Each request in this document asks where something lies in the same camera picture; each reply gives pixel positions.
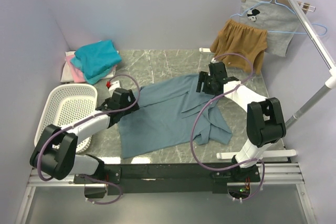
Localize grey-blue t shirt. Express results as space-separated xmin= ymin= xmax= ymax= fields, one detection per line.
xmin=118 ymin=74 xmax=232 ymax=158

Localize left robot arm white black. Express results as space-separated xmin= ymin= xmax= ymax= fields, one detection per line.
xmin=29 ymin=88 xmax=140 ymax=183

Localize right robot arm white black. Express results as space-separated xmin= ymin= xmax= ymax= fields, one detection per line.
xmin=196 ymin=62 xmax=286 ymax=182

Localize teal folded t shirt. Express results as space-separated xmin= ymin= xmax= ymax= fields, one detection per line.
xmin=70 ymin=40 xmax=122 ymax=85

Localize pink folded t shirt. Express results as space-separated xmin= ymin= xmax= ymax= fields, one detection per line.
xmin=66 ymin=55 xmax=86 ymax=83

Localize brown shorts hanging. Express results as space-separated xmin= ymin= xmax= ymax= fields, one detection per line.
xmin=209 ymin=19 xmax=267 ymax=74

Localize white plastic laundry basket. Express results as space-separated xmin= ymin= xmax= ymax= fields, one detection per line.
xmin=34 ymin=83 xmax=98 ymax=145

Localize white folded t shirt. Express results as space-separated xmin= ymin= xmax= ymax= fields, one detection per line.
xmin=60 ymin=50 xmax=117 ymax=82

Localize grey panda shirt hanging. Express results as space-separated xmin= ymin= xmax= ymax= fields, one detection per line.
xmin=239 ymin=0 xmax=300 ymax=57

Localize metal clothes rack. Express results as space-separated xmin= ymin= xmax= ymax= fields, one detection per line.
xmin=199 ymin=0 xmax=336 ymax=159

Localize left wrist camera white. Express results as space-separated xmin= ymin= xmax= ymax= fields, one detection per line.
xmin=106 ymin=80 xmax=122 ymax=92

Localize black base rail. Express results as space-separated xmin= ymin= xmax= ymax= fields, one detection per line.
xmin=73 ymin=163 xmax=265 ymax=205

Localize aluminium frame rail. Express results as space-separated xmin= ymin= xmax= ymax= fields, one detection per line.
xmin=27 ymin=163 xmax=305 ymax=187

